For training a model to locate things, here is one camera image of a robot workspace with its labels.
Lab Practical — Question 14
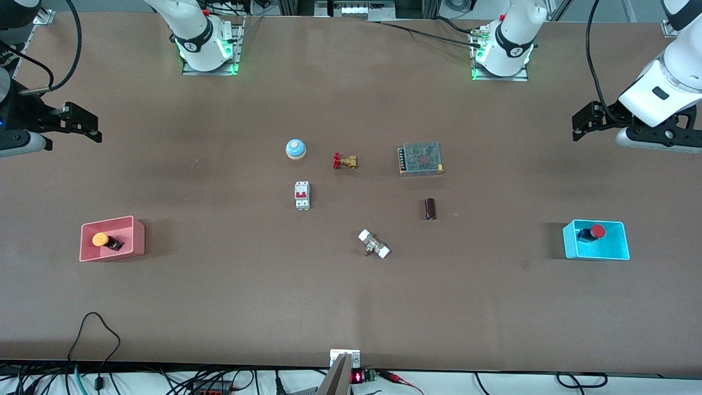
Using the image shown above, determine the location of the cyan plastic box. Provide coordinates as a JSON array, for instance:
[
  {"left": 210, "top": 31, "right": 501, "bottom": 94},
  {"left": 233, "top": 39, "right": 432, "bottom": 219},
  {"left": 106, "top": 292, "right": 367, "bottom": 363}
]
[{"left": 562, "top": 219, "right": 631, "bottom": 261}]

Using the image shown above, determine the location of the metal mesh power supply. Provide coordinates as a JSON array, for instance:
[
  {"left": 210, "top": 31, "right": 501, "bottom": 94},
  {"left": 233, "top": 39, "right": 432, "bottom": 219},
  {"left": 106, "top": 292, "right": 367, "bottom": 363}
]
[{"left": 398, "top": 141, "right": 445, "bottom": 177}]

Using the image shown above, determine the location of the black cable to arm base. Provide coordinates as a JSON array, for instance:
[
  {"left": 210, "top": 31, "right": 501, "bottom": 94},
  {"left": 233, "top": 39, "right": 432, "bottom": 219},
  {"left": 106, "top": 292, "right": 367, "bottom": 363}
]
[{"left": 377, "top": 16, "right": 479, "bottom": 48}]

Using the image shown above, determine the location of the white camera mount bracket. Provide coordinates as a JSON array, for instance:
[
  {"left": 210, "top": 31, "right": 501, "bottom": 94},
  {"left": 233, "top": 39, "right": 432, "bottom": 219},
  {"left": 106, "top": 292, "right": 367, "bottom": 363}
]
[{"left": 329, "top": 348, "right": 362, "bottom": 370}]

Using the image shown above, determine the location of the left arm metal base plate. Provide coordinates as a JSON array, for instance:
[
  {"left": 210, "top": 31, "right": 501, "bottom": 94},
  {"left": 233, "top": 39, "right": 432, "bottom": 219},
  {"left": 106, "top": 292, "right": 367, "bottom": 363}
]
[{"left": 470, "top": 26, "right": 529, "bottom": 82}]

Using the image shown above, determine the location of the aluminium frame equipment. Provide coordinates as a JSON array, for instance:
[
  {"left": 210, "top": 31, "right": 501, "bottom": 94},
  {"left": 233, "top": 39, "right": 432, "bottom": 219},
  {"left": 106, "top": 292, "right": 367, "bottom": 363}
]
[{"left": 314, "top": 0, "right": 397, "bottom": 22}]

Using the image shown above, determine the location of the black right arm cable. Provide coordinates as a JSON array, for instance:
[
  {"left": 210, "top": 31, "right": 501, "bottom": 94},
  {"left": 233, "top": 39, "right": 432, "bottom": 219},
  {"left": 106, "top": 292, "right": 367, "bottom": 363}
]
[
  {"left": 0, "top": 43, "right": 55, "bottom": 92},
  {"left": 21, "top": 0, "right": 83, "bottom": 97}
]

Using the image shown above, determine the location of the pink plastic box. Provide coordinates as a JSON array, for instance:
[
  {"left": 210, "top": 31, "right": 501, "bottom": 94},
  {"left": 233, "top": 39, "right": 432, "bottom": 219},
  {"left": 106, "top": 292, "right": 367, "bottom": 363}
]
[{"left": 79, "top": 215, "right": 146, "bottom": 263}]

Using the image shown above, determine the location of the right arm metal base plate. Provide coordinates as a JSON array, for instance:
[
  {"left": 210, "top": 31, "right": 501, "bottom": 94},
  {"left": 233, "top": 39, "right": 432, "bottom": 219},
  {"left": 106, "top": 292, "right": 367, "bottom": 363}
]
[{"left": 182, "top": 15, "right": 245, "bottom": 76}]

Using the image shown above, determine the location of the black coiled cable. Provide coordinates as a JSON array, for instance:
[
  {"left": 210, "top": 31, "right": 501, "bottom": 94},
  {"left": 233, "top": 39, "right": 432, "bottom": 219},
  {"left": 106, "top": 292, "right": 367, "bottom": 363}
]
[{"left": 555, "top": 371, "right": 609, "bottom": 390}]

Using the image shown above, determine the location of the red alligator clip lead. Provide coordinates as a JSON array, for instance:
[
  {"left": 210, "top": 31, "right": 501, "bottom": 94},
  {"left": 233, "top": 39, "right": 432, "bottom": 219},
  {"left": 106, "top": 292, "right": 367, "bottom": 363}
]
[{"left": 381, "top": 370, "right": 426, "bottom": 395}]

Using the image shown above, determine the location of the thin black looped cable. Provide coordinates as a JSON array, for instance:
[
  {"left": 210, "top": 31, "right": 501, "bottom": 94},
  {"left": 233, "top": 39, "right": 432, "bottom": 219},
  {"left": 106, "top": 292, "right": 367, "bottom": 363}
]
[{"left": 67, "top": 312, "right": 122, "bottom": 364}]

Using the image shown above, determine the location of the grey camera mount bar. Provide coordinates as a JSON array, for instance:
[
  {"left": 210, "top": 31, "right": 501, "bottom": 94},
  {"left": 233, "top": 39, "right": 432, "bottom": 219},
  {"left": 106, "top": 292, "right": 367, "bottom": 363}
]
[{"left": 316, "top": 353, "right": 353, "bottom": 395}]

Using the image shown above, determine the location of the metal valve with white caps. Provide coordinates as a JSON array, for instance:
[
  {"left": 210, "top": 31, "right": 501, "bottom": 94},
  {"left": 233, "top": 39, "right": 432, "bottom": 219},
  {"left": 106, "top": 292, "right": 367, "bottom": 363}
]
[{"left": 358, "top": 229, "right": 392, "bottom": 260}]

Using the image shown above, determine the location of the yellow push button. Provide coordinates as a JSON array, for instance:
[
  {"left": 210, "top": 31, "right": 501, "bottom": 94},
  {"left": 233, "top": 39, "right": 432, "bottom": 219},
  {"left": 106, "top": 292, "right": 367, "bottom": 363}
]
[{"left": 91, "top": 232, "right": 125, "bottom": 252}]

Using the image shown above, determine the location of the red push button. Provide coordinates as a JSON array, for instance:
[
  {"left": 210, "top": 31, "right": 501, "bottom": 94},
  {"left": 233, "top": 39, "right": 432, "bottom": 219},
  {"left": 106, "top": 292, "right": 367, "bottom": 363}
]
[{"left": 575, "top": 223, "right": 607, "bottom": 244}]

